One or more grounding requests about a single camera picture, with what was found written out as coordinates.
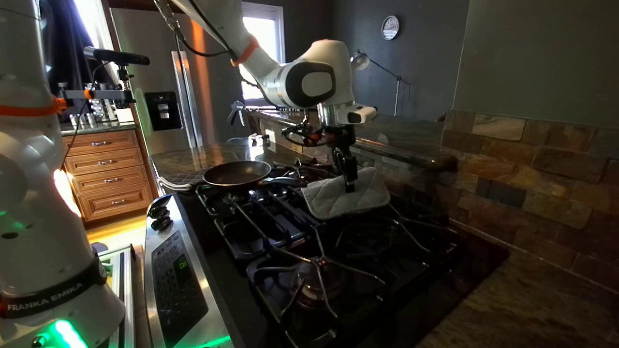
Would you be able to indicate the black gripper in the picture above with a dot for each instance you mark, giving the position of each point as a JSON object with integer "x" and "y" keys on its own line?
{"x": 340, "y": 142}

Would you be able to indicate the white cloth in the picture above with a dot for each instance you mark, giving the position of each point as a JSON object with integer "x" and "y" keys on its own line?
{"x": 334, "y": 204}

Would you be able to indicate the black frying pan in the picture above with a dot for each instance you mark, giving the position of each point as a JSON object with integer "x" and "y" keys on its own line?
{"x": 234, "y": 173}

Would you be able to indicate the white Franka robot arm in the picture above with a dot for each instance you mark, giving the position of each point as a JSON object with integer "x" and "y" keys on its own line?
{"x": 340, "y": 59}

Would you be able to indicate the electrical outlet plate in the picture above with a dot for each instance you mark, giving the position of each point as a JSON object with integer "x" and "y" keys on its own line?
{"x": 269, "y": 140}

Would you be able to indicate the black gas stove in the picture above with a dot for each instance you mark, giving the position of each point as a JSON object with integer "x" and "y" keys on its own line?
{"x": 360, "y": 272}

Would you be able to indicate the bright kitchen window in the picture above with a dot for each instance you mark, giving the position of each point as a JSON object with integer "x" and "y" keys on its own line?
{"x": 267, "y": 32}
{"x": 93, "y": 22}

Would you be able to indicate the stainless steel refrigerator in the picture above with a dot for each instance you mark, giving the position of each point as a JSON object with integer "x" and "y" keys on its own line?
{"x": 185, "y": 98}

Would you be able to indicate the black stove knob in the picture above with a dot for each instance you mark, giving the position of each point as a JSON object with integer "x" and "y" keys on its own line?
{"x": 158, "y": 206}
{"x": 160, "y": 223}

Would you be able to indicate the wooden drawer cabinet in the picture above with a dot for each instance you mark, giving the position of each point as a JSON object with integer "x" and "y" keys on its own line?
{"x": 108, "y": 175}

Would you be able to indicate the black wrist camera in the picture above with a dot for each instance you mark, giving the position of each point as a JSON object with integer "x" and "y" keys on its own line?
{"x": 301, "y": 136}

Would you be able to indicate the round wall clock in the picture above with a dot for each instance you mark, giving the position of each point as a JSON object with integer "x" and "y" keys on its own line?
{"x": 389, "y": 28}

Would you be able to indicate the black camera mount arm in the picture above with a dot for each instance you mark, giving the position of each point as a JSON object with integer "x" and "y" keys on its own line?
{"x": 102, "y": 96}

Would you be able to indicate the black stereo camera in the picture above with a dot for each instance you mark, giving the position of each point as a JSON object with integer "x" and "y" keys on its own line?
{"x": 116, "y": 57}

